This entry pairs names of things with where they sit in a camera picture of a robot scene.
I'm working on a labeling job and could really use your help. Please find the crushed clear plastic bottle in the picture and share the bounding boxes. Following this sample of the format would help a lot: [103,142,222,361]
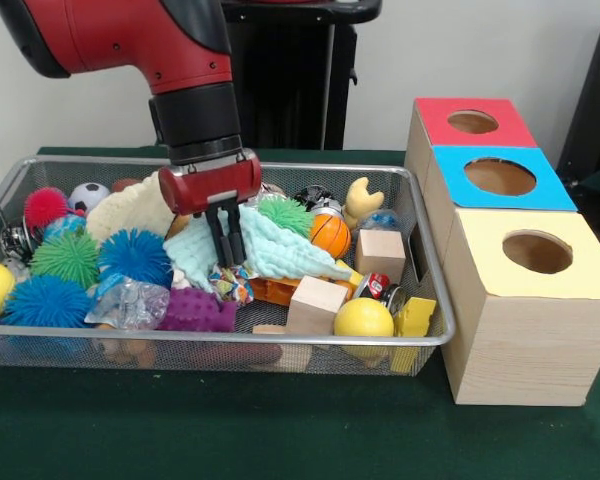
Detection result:
[83,273,172,331]

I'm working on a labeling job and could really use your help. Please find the yellow cheese wedge toy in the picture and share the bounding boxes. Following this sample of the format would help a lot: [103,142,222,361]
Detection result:
[389,296,438,374]

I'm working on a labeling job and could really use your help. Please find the pink spiky ball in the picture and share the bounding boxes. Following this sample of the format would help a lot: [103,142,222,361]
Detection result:
[23,187,70,230]

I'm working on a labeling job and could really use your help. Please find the small blue spiky ball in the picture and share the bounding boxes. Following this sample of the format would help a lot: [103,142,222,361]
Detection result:
[97,228,174,289]

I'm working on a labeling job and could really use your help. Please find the yellow smiley face ball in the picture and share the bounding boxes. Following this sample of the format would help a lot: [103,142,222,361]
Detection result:
[333,297,396,369]

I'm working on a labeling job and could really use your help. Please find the purple knobbly rubber toy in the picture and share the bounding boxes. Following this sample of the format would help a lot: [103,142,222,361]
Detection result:
[158,287,239,334]

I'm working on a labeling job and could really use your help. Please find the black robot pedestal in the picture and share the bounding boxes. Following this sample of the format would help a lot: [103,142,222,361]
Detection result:
[222,0,384,150]

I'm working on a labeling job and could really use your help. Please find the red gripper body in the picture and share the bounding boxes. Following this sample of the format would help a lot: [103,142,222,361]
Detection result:
[158,148,264,216]

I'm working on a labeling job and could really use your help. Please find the cream white cloth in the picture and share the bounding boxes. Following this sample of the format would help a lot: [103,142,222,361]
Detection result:
[85,172,176,244]

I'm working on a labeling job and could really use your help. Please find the wooden box with three holes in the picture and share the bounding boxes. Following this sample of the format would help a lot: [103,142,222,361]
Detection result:
[404,97,600,407]

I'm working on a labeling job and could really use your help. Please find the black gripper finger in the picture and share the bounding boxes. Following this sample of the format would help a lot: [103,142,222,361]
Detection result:
[224,199,247,265]
[204,207,234,269]

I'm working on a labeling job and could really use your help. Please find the shallow wire mesh bin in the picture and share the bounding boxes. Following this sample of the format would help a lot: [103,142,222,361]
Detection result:
[0,154,457,376]

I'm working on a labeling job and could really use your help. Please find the large blue spiky ball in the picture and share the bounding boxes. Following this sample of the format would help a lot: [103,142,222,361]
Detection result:
[0,275,94,329]

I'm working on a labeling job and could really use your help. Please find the mint green cloth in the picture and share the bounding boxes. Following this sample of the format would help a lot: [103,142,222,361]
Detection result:
[162,204,355,292]

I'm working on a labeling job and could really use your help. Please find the black and white soccer ball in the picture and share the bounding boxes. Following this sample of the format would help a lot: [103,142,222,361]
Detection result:
[68,182,111,214]

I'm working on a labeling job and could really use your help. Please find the small bright dotted fabric scrunchie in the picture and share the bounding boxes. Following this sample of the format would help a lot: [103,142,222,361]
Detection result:
[207,264,256,305]

